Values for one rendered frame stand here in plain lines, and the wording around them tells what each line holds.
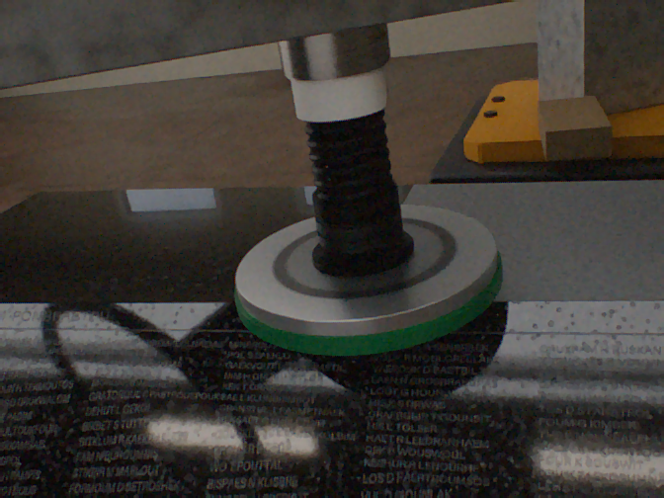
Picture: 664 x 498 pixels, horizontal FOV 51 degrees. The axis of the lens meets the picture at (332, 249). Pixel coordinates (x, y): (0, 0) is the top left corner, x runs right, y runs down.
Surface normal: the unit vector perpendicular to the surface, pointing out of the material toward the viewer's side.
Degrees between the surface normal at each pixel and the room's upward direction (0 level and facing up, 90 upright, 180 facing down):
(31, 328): 45
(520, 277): 0
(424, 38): 90
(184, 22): 90
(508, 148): 90
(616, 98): 90
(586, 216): 0
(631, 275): 0
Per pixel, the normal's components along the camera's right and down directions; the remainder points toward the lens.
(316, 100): -0.49, 0.43
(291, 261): -0.15, -0.90
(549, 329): -0.28, -0.33
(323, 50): -0.12, 0.43
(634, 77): 0.18, 0.38
